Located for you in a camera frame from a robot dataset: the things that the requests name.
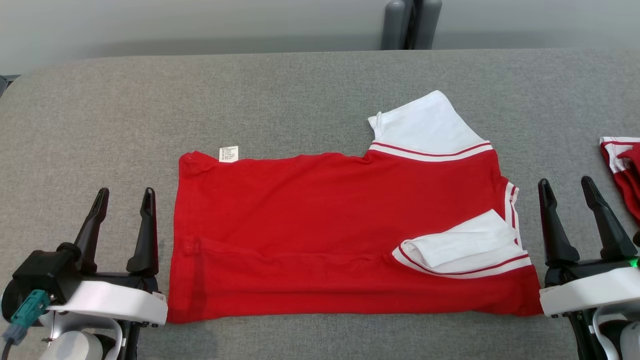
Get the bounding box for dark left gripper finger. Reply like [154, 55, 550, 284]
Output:
[126, 188, 160, 279]
[57, 188, 110, 275]

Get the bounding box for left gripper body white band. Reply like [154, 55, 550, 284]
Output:
[47, 272, 169, 327]

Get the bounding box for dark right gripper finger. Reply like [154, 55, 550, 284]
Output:
[538, 179, 581, 269]
[581, 176, 639, 262]

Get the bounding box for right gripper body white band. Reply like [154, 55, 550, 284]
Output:
[539, 257, 640, 317]

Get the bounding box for red shorts with white trim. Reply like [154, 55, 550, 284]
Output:
[599, 136, 640, 226]

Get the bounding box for red and white jersey shirt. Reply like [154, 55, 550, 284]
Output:
[166, 90, 545, 324]

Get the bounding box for teal left camera connector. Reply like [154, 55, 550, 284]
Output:
[2, 290, 51, 346]

